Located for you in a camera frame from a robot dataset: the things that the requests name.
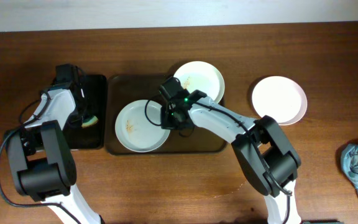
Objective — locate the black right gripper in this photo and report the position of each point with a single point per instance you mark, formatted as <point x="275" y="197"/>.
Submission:
<point x="165" y="112"/>

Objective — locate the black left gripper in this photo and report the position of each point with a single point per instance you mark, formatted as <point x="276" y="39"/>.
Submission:
<point x="75" y="116"/>

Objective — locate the yellow green sponge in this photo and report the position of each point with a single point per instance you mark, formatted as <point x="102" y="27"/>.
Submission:
<point x="89" y="122"/>

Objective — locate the light blue plate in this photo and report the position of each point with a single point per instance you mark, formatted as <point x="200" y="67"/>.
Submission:
<point x="137" y="126"/>

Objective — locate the cream white plate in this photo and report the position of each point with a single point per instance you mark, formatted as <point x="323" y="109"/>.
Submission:
<point x="202" y="76"/>

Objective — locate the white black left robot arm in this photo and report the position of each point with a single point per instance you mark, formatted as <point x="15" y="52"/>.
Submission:
<point x="40" y="159"/>

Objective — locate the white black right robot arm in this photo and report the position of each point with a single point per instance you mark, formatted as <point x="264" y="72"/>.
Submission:
<point x="268" y="160"/>

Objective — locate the brown plastic tray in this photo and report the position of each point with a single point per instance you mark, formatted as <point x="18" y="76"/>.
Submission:
<point x="124" y="89"/>

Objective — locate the black plastic tray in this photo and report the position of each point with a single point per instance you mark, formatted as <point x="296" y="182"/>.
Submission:
<point x="90" y="137"/>

